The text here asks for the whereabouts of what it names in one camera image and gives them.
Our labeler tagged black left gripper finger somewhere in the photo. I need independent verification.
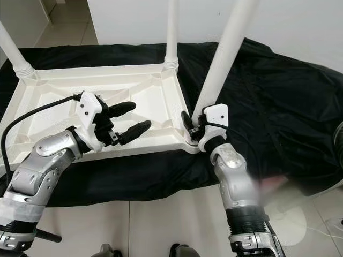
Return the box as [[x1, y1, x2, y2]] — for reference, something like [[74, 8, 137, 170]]
[[115, 120, 152, 146], [107, 101, 137, 117]]

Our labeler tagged white plastic table top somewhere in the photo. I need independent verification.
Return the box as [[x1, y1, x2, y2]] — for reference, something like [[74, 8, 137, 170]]
[[0, 63, 200, 175]]

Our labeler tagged white plastic table leg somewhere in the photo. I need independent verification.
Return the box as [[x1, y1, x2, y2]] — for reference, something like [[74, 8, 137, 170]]
[[0, 24, 35, 80], [163, 0, 180, 70], [192, 0, 260, 121]]

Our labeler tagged black cloth table cover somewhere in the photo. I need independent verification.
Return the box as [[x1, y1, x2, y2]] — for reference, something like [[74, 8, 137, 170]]
[[0, 37, 343, 207]]

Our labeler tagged grey robot right foot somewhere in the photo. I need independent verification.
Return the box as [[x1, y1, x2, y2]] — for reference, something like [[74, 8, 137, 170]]
[[170, 244, 202, 257]]

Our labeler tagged grey robot foot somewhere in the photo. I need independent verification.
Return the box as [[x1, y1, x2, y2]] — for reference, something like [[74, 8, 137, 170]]
[[170, 244, 202, 257], [99, 245, 120, 257]]

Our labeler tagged grey robot left foot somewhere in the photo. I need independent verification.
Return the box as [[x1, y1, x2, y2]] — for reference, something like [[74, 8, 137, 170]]
[[99, 245, 120, 257]]

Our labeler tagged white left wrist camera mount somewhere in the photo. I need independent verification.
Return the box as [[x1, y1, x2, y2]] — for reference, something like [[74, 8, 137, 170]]
[[77, 91, 108, 153]]

